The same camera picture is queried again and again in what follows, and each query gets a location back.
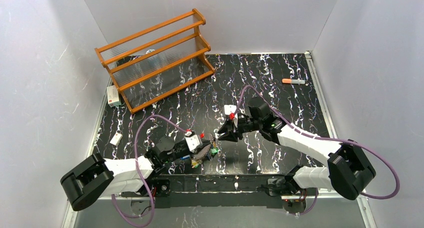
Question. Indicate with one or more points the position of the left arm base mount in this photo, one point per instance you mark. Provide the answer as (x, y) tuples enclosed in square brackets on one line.
[(160, 187)]

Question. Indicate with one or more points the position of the orange white marker pen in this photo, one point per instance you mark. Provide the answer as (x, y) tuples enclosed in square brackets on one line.
[(293, 81)]

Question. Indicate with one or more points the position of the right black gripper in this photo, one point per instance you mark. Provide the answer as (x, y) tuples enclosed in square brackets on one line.
[(238, 126)]

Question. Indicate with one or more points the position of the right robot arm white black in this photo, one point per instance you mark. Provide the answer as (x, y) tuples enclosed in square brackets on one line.
[(345, 167)]

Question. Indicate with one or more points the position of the orange wooden shelf rack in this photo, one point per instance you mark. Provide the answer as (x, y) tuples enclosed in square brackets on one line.
[(159, 61)]

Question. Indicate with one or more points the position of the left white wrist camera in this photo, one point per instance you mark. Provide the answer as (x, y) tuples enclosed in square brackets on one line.
[(193, 140)]

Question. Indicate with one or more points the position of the aluminium frame rail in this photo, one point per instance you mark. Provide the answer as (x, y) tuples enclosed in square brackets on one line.
[(234, 190)]

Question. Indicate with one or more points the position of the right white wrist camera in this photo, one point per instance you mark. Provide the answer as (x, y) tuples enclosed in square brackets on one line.
[(230, 112)]

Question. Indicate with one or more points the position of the bunch of coloured keys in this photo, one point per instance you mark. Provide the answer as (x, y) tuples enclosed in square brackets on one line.
[(211, 138)]

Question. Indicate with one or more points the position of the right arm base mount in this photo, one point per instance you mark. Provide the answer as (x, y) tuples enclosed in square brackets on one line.
[(293, 196)]

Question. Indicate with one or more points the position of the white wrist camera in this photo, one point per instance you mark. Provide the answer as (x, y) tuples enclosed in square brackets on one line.
[(193, 140), (230, 112)]

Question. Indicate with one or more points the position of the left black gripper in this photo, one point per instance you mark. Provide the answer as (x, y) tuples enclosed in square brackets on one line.
[(203, 147)]

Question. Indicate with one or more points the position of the small white card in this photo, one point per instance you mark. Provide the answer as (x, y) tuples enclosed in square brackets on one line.
[(115, 140)]

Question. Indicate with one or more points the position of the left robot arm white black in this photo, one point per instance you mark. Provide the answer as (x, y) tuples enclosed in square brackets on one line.
[(97, 177)]

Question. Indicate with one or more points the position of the white red small box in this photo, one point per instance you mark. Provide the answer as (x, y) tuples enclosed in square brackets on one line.
[(113, 96)]

